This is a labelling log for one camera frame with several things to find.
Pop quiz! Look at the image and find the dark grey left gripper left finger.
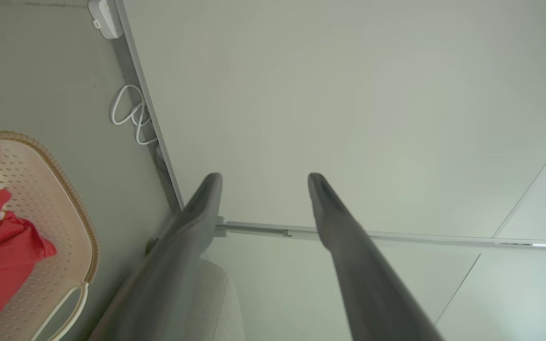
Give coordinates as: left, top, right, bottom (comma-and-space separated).
88, 173, 223, 341

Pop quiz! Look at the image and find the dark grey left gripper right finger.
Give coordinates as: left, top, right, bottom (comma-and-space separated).
308, 172, 445, 341

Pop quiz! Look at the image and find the red garment with white stripe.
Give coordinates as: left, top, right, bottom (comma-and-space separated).
0, 152, 58, 327

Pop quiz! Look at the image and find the grey fabric chair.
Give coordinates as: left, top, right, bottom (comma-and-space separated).
185, 257, 246, 341

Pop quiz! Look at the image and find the cream perforated laundry basket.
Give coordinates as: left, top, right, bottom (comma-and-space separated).
0, 131, 100, 341

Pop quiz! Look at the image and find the white desk with grey legs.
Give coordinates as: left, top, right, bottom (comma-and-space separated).
116, 0, 546, 240

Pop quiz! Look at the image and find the white power strip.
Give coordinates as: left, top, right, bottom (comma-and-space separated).
88, 0, 125, 40

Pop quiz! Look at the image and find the white looped cable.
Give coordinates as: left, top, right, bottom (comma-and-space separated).
110, 84, 160, 146

